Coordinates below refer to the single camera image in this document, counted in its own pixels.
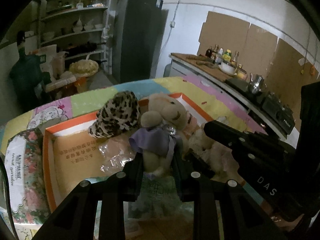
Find pink plush bear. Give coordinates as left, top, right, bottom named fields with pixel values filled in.
left=189, top=128, right=244, bottom=184

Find pink toy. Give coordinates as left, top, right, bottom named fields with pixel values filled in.
left=98, top=134, right=136, bottom=174

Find teddy bear purple dress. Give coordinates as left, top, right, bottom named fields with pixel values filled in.
left=129, top=93, right=189, bottom=179

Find leopard print cloth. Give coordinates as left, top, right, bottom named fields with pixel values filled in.
left=88, top=90, right=141, bottom=139

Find green patterned wipes pack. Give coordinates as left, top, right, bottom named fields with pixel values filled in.
left=127, top=176, right=194, bottom=221

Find person's right hand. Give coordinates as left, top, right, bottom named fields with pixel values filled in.
left=268, top=213, right=306, bottom=231

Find black gas stove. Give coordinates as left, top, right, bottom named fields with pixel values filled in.
left=261, top=92, right=295, bottom=135

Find orange cardboard box tray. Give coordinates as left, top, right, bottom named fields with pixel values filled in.
left=42, top=92, right=251, bottom=213

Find colourful cartoon bed sheet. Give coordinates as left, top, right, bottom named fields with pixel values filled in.
left=0, top=76, right=270, bottom=240

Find steel kettle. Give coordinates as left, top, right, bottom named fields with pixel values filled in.
left=248, top=73, right=267, bottom=94

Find floral tissue pack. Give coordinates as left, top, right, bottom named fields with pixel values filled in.
left=4, top=128, right=50, bottom=225

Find kitchen counter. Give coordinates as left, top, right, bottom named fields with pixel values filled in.
left=169, top=53, right=299, bottom=144

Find white bowl on counter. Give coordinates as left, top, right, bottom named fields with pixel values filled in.
left=218, top=62, right=236, bottom=76

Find condiment bottles group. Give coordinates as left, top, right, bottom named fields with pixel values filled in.
left=205, top=44, right=242, bottom=68

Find beige woven hat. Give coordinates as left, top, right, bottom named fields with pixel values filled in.
left=69, top=60, right=99, bottom=78

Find dark grey refrigerator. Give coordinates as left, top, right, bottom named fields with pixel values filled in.
left=112, top=0, right=163, bottom=83

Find metal storage shelf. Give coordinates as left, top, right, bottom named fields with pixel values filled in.
left=38, top=0, right=112, bottom=72

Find cardboard wall panels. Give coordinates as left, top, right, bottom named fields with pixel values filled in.
left=196, top=11, right=320, bottom=111

